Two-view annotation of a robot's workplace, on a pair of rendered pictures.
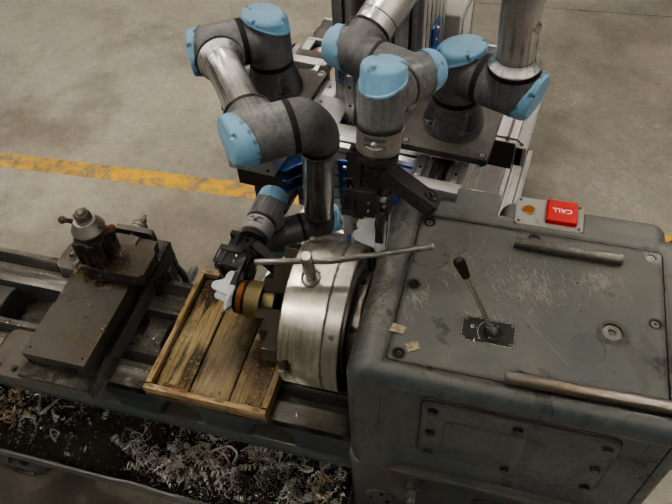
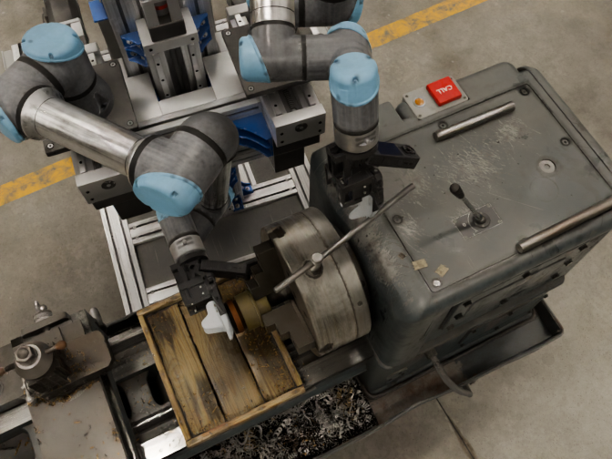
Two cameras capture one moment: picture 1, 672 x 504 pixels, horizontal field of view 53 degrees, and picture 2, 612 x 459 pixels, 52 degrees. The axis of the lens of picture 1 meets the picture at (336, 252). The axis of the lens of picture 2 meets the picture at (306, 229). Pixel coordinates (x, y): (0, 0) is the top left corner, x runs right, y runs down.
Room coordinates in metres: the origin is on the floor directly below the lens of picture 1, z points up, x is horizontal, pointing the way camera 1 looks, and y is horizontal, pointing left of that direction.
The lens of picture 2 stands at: (0.48, 0.40, 2.40)
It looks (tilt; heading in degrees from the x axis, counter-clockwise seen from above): 64 degrees down; 315
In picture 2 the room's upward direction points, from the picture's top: 1 degrees clockwise
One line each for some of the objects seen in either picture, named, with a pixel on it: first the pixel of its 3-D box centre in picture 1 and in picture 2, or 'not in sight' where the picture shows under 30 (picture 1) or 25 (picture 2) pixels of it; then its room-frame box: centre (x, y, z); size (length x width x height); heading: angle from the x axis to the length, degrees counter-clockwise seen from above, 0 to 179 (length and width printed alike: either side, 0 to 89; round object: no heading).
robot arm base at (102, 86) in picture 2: (272, 73); (76, 90); (1.53, 0.13, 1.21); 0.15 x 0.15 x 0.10
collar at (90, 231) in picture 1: (86, 224); (30, 358); (1.09, 0.58, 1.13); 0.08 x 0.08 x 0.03
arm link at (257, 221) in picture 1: (256, 230); (188, 251); (1.08, 0.19, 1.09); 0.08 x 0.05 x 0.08; 71
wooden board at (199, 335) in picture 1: (232, 339); (219, 351); (0.91, 0.27, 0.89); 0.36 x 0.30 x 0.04; 162
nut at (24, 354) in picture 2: (81, 214); (24, 354); (1.09, 0.58, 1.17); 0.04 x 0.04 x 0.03
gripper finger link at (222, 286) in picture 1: (224, 287); (215, 321); (0.90, 0.25, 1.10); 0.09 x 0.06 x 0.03; 161
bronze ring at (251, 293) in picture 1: (257, 299); (249, 310); (0.88, 0.18, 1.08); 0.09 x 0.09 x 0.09; 72
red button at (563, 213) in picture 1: (561, 214); (443, 92); (0.90, -0.46, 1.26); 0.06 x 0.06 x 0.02; 72
